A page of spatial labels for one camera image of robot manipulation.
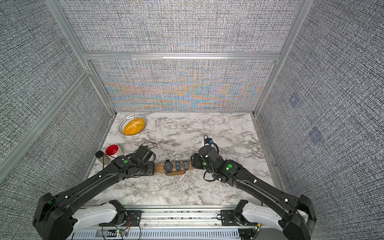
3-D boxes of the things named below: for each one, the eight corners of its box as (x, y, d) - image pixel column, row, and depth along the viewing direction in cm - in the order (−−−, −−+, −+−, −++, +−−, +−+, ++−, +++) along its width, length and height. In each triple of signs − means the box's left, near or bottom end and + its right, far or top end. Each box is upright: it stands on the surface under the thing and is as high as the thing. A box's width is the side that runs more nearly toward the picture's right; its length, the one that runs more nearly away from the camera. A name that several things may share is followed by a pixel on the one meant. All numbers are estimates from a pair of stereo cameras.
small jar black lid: (101, 166, 94) (92, 158, 85) (104, 159, 97) (96, 150, 89) (109, 166, 94) (101, 158, 85) (112, 159, 97) (104, 150, 89)
